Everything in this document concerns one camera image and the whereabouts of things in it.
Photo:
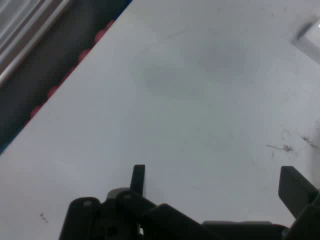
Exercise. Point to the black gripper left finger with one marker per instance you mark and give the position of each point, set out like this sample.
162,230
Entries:
120,215

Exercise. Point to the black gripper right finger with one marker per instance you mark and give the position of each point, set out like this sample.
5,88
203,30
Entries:
295,190

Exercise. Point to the white cutlery rest block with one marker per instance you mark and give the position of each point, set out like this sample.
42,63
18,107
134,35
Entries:
311,35

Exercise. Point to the horizontal aluminium frame rail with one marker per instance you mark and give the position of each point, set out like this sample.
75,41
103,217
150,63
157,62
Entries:
22,32

